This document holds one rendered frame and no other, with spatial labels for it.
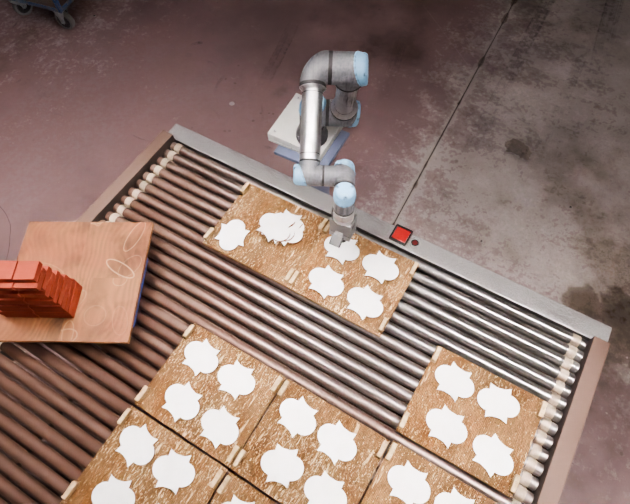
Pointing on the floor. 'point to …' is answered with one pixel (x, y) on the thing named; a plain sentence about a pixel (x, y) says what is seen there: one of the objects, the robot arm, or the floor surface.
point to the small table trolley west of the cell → (47, 9)
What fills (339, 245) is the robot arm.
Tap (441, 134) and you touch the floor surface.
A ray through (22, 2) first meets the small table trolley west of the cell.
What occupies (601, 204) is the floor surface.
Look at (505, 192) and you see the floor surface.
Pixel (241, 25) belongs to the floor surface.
